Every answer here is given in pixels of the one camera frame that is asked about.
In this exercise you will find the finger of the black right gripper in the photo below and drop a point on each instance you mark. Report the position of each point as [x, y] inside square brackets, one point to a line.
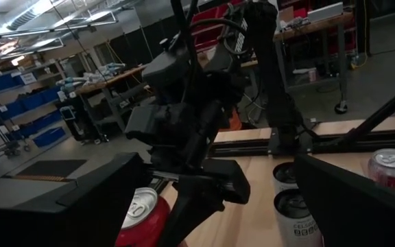
[194, 206]

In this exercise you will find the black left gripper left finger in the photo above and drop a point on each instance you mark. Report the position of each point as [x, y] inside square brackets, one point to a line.
[63, 223]

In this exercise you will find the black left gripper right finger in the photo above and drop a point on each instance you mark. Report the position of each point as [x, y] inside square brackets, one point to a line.
[355, 219]

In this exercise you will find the red Coca-Cola can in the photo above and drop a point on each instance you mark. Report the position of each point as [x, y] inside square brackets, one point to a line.
[149, 226]

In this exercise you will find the white Celsius can black lid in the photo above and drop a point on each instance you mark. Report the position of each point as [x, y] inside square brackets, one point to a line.
[284, 173]
[297, 226]

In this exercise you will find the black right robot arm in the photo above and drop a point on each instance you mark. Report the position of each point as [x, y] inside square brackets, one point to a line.
[269, 68]

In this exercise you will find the black mat orange striped edge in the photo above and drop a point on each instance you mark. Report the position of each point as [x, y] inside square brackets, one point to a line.
[53, 168]

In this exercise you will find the orange shop vacuum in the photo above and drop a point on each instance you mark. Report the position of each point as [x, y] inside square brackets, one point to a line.
[234, 123]

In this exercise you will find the silver Diet Coke can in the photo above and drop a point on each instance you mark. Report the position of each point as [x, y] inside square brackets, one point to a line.
[389, 168]

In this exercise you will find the metal workbench wooden top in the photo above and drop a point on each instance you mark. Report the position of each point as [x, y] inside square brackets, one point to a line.
[111, 79]
[314, 25]

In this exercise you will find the blue storage bin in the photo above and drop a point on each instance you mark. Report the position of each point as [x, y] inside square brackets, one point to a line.
[48, 137]
[39, 99]
[48, 120]
[2, 82]

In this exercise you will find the white framed tablet device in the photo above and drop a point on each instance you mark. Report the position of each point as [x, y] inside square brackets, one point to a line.
[68, 113]

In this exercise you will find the white box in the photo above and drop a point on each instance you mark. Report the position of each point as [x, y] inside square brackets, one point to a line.
[325, 12]

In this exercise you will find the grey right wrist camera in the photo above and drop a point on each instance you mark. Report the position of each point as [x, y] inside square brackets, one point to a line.
[166, 72]

